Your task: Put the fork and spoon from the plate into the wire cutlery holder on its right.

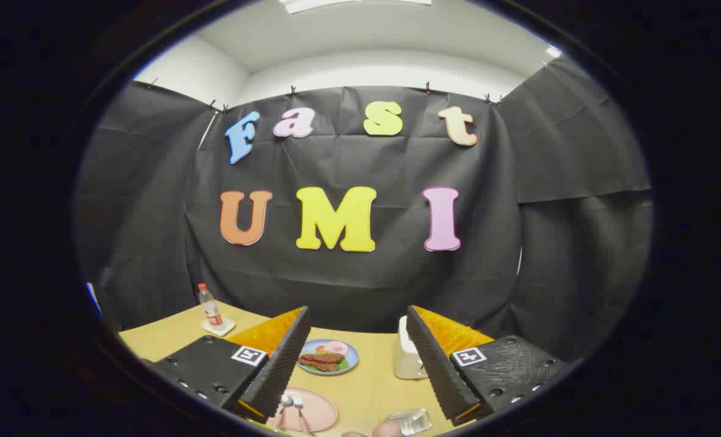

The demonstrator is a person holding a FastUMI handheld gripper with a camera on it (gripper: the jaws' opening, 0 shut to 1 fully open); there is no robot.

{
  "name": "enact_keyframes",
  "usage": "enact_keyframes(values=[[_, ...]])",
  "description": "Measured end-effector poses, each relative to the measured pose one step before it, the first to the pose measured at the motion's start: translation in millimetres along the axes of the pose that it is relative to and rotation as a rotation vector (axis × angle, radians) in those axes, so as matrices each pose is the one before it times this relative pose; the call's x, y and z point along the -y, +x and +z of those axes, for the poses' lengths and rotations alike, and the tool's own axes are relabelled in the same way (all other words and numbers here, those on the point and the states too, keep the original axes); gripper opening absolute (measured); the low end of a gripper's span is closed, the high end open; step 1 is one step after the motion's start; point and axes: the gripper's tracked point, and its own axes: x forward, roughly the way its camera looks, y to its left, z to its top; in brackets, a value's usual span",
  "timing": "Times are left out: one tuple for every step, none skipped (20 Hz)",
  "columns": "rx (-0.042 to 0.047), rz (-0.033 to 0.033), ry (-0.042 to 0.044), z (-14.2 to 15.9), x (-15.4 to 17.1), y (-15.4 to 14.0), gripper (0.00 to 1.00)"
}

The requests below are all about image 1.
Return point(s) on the green lettuce leaf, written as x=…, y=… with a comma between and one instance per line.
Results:
x=343, y=365

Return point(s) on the white toaster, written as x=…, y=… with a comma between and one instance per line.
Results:
x=406, y=358

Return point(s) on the pink plate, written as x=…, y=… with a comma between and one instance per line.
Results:
x=321, y=409

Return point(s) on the pink ham slice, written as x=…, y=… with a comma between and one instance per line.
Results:
x=336, y=348

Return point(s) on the white square coaster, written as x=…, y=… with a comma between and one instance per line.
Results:
x=227, y=328

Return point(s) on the blue plate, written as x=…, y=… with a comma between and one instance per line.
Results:
x=353, y=355

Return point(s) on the brown grilled sausage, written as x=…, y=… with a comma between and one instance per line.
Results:
x=327, y=357
x=318, y=365

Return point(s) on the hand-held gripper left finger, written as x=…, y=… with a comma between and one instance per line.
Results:
x=278, y=364

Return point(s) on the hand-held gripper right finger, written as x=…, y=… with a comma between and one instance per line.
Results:
x=436, y=364

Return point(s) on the clear water bottle red cap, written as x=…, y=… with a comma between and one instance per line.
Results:
x=210, y=309

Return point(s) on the ceiling light panel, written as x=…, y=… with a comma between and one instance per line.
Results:
x=354, y=5

